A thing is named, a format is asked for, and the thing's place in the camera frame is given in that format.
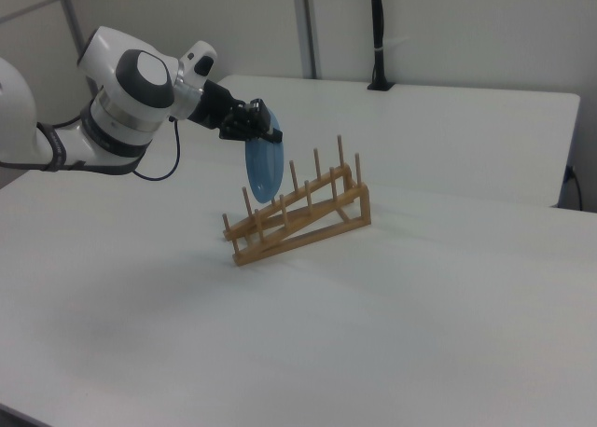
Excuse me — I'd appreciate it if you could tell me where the blue round plate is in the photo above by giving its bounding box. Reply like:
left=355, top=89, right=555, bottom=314
left=244, top=108, right=286, bottom=205

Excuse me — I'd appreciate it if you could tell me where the black pole with white band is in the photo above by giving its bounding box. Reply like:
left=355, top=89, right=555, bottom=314
left=367, top=0, right=398, bottom=92

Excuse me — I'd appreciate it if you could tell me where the wooden peg plate rack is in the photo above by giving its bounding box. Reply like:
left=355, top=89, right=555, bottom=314
left=221, top=135, right=373, bottom=268

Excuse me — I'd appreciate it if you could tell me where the grey partition post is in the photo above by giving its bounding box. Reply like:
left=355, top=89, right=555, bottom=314
left=292, top=0, right=319, bottom=79

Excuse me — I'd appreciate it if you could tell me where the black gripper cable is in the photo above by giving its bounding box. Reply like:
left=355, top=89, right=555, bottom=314
left=132, top=117, right=183, bottom=182

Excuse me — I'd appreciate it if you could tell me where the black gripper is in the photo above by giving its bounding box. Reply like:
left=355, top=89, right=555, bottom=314
left=187, top=78, right=285, bottom=145

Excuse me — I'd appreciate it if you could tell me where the black power cable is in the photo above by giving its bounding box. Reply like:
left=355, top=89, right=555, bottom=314
left=564, top=164, right=585, bottom=211

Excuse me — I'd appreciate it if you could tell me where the white folding table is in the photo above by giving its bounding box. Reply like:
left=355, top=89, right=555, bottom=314
left=217, top=75, right=582, bottom=210

